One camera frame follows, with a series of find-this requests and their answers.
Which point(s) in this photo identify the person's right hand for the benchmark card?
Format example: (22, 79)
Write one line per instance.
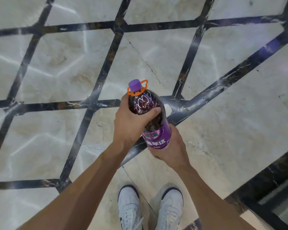
(174, 153)

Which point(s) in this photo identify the person's left hand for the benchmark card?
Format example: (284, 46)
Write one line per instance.
(128, 126)

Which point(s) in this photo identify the purple soda bottle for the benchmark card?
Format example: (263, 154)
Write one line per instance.
(156, 131)

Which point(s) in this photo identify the person's right forearm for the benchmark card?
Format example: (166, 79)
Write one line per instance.
(211, 203)

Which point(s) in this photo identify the person's left forearm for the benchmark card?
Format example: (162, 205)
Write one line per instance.
(81, 194)

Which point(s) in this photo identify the person's right white shoe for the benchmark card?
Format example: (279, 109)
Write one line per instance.
(170, 210)

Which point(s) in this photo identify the person's white shoe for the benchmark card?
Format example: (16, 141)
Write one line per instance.
(170, 210)
(129, 208)

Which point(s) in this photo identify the person's left white shoe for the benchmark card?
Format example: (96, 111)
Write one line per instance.
(129, 208)

